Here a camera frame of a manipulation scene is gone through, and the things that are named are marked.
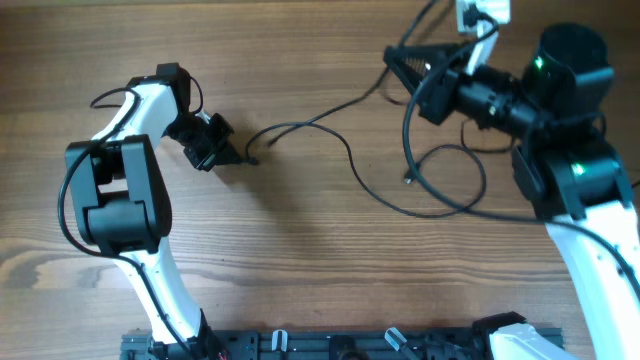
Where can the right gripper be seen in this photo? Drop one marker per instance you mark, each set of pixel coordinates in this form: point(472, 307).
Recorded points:
point(438, 93)

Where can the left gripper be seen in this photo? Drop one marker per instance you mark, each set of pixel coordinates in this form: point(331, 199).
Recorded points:
point(220, 148)

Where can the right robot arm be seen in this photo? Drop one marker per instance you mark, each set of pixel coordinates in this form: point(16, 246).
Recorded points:
point(562, 164)

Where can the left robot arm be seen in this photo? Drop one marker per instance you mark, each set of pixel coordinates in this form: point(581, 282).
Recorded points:
point(123, 210)

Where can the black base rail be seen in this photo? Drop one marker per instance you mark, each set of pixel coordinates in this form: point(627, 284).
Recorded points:
point(435, 343)

